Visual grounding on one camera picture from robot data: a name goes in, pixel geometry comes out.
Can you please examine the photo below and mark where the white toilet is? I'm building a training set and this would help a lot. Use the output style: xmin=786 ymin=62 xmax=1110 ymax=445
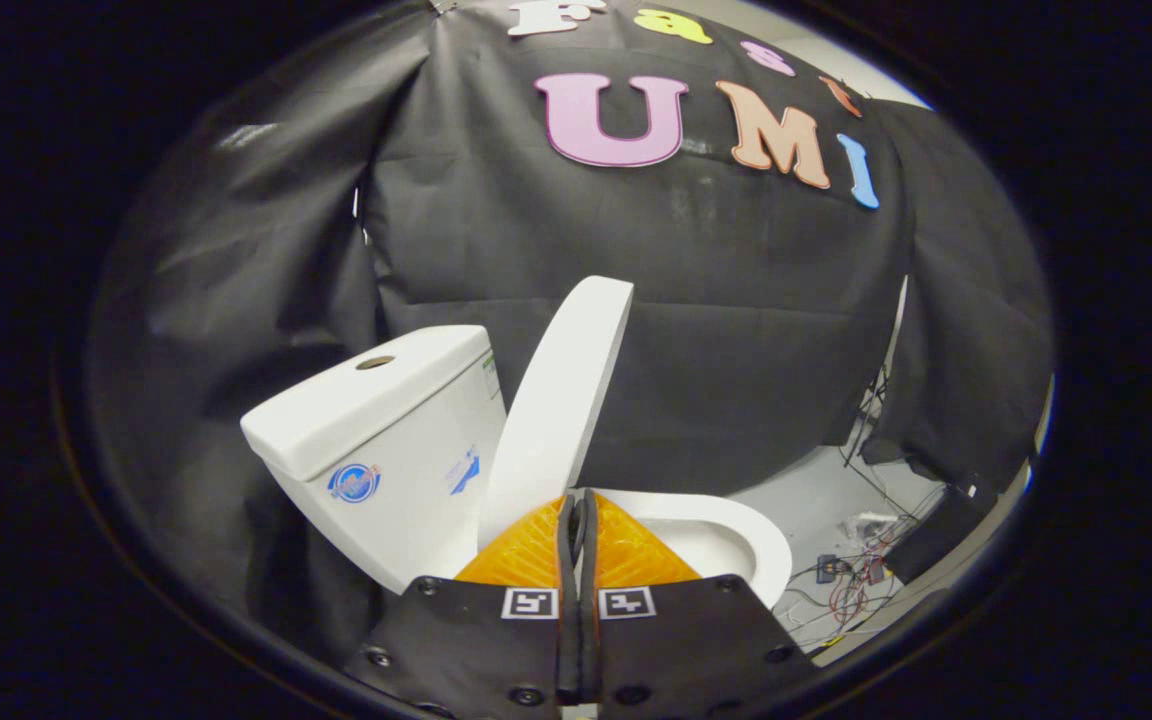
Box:
xmin=240 ymin=325 xmax=794 ymax=611

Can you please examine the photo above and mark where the tangle of floor cables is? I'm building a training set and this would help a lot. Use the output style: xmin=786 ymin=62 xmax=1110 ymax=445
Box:
xmin=776 ymin=510 xmax=947 ymax=651

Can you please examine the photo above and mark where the black backdrop cloth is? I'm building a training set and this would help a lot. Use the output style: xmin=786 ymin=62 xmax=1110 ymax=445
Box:
xmin=86 ymin=0 xmax=1052 ymax=661

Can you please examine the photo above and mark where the black box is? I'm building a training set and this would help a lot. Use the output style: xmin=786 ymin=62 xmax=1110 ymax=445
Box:
xmin=884 ymin=485 xmax=987 ymax=584

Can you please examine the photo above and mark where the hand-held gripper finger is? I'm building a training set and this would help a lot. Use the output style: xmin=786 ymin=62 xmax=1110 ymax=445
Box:
xmin=341 ymin=490 xmax=582 ymax=716
xmin=581 ymin=488 xmax=817 ymax=716

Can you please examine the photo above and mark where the white toilet lid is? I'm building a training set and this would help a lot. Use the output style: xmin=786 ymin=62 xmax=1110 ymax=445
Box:
xmin=476 ymin=276 xmax=635 ymax=551

